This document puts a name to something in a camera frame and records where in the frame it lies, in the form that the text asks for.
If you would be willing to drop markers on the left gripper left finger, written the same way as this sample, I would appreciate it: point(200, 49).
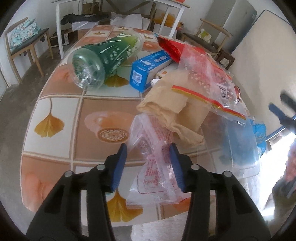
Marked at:
point(59, 216)

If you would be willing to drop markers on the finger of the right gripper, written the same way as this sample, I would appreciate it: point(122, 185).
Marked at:
point(287, 100)
point(285, 121)

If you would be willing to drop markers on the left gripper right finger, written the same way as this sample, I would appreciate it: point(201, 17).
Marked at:
point(220, 208)

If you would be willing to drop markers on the clear plastic bag red print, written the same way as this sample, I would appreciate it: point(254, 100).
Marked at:
point(155, 183)

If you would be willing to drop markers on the clear zip bag red stripe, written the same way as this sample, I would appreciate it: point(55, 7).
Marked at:
point(209, 83)

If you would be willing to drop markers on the red snack bag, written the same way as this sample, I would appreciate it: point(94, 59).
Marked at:
point(173, 48)

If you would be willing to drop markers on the blue plastic bag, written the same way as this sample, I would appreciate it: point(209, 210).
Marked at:
point(259, 130)

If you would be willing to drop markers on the white mattress blue trim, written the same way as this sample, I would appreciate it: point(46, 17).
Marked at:
point(265, 66)

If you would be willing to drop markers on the patterned tablecloth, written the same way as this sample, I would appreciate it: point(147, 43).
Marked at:
point(61, 134)

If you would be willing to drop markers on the grey refrigerator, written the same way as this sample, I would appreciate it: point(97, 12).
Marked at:
point(236, 17)

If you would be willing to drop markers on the crumpled brown paper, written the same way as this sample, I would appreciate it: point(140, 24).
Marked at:
point(178, 112)

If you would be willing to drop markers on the blue white carton box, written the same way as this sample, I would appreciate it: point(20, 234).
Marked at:
point(144, 69)

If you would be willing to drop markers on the green plastic bottle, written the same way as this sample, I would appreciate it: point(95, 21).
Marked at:
point(90, 65)

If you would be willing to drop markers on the white foam packaging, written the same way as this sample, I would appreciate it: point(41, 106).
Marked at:
point(132, 21)

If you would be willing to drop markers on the wooden chair with cushion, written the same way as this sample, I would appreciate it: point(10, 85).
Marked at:
point(27, 48)

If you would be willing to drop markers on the floral cushion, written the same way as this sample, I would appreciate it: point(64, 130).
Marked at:
point(22, 32)

